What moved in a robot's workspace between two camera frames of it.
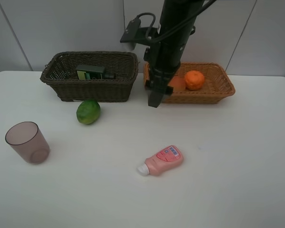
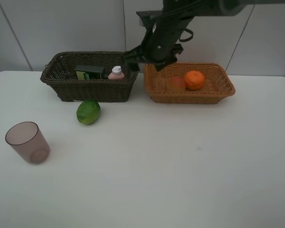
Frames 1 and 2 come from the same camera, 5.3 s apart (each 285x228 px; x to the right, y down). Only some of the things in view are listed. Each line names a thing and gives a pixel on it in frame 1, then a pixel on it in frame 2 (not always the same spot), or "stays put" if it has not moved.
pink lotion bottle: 168,157 -> 116,73
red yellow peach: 178,83 stays put
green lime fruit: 88,111 stays put
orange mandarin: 194,80 stays put
